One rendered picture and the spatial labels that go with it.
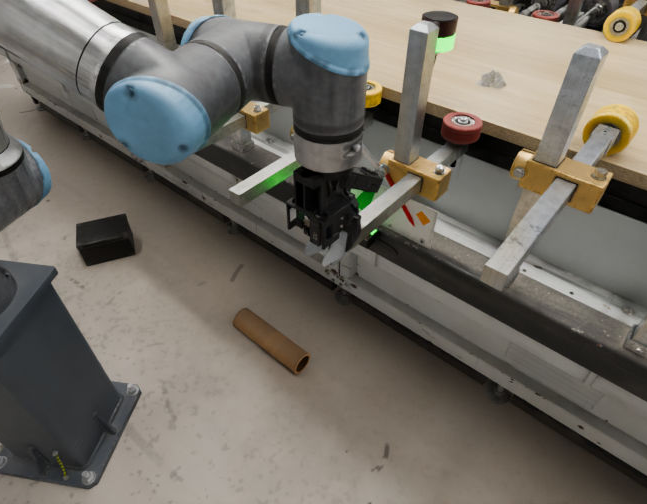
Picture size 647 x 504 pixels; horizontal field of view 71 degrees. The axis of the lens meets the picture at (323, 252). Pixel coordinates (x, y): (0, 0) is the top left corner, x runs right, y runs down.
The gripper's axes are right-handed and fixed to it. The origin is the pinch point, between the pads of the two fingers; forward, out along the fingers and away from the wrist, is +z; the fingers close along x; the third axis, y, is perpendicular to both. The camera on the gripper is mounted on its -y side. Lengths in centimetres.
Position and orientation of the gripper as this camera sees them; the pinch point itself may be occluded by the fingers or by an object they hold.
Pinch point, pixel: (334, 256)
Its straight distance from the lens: 76.6
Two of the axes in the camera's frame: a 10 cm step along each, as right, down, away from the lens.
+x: 7.6, 4.5, -4.7
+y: -6.5, 5.2, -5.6
